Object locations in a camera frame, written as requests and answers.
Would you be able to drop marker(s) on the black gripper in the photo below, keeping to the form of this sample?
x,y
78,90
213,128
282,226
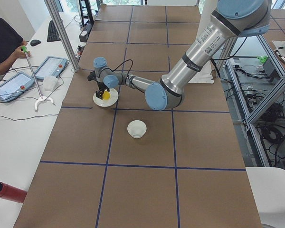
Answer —
x,y
100,86

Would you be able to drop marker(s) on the yellow lemon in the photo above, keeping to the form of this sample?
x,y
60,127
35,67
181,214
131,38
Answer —
x,y
106,95

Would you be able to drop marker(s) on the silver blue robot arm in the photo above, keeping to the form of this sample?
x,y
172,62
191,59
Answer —
x,y
230,18

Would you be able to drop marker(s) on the white plate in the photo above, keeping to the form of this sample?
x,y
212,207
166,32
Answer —
x,y
106,103

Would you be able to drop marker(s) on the white bowl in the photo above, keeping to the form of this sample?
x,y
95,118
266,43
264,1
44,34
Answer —
x,y
136,128

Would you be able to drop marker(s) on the far teach pendant tablet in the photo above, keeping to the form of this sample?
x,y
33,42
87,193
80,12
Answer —
x,y
51,66

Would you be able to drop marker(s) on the teach pendant tablet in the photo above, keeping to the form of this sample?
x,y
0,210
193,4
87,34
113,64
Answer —
x,y
15,86
51,66

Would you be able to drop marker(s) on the black power box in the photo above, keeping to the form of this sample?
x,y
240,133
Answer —
x,y
84,35

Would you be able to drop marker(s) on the black keyboard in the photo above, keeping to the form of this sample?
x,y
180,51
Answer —
x,y
52,33

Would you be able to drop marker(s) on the brown paper table cover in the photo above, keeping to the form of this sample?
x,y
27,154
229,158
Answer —
x,y
187,171

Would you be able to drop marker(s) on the black computer mouse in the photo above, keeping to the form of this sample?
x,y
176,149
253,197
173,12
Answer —
x,y
35,42

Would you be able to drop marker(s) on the reacher grabber tool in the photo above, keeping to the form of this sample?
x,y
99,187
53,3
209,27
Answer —
x,y
41,98

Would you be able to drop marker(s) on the near teach pendant tablet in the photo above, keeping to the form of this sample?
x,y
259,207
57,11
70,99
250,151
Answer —
x,y
15,86

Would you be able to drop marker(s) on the person in black shirt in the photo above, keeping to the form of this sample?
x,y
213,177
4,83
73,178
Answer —
x,y
11,44

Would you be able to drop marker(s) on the red cylinder tube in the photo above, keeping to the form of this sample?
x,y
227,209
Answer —
x,y
12,193

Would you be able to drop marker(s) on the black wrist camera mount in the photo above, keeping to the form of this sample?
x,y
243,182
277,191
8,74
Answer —
x,y
91,76

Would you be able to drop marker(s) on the aluminium frame post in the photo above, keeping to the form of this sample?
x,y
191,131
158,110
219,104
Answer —
x,y
53,10

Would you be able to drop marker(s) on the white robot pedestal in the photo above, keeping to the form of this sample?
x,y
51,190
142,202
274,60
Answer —
x,y
205,75

